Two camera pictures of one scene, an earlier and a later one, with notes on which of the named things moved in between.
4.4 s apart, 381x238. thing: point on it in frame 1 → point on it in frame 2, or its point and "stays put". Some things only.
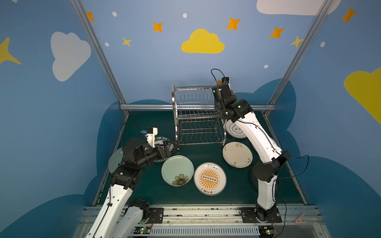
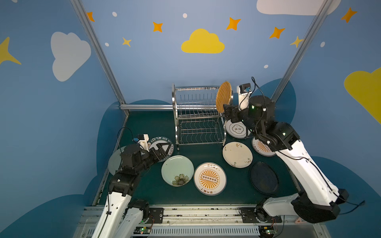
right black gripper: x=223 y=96 → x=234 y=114
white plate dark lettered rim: x=159 y=140 stays put
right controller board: x=267 y=231 stays put
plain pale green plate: x=116 y=158 stays put
